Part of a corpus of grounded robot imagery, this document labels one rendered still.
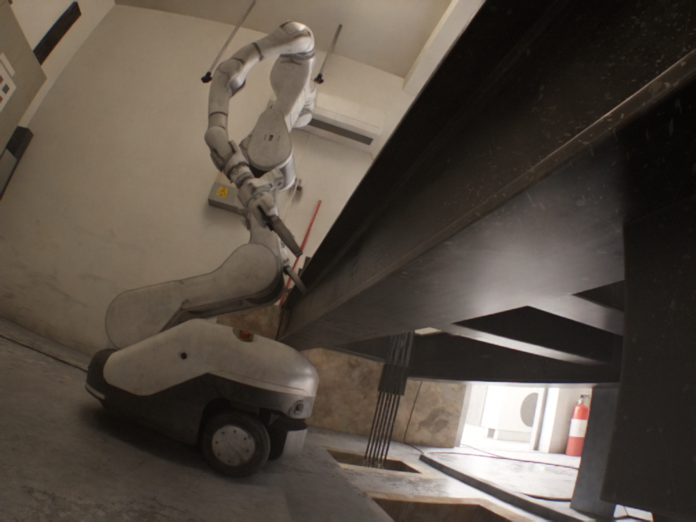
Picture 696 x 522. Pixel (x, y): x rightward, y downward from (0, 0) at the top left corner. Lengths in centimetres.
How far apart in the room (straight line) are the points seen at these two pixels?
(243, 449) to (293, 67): 130
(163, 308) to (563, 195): 108
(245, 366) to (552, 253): 76
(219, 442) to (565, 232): 86
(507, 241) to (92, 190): 281
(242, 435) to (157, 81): 284
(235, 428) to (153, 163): 223
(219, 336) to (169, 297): 28
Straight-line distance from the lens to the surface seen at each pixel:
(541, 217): 23
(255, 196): 103
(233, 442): 95
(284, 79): 155
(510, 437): 472
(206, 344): 94
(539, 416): 355
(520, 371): 151
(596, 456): 141
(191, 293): 115
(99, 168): 299
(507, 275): 32
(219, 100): 126
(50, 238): 294
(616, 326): 69
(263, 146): 130
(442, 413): 268
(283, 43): 142
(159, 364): 98
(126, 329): 120
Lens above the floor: 30
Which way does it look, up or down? 18 degrees up
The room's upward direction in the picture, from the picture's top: 14 degrees clockwise
